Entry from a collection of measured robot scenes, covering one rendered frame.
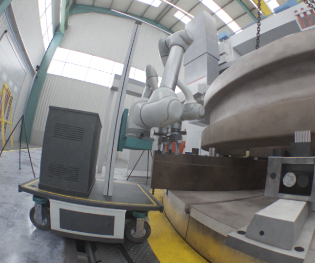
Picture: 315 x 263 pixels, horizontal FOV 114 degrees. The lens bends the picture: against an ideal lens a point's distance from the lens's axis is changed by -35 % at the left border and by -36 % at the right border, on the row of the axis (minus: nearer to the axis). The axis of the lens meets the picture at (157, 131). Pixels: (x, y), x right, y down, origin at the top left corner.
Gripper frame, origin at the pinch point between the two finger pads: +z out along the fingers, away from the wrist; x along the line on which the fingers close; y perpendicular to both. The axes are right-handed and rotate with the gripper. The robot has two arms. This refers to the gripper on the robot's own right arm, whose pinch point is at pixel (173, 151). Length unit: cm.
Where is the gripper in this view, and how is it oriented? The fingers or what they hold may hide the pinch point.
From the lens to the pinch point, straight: 119.3
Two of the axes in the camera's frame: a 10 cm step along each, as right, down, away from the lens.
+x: 3.0, -1.1, -9.5
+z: -1.1, 9.8, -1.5
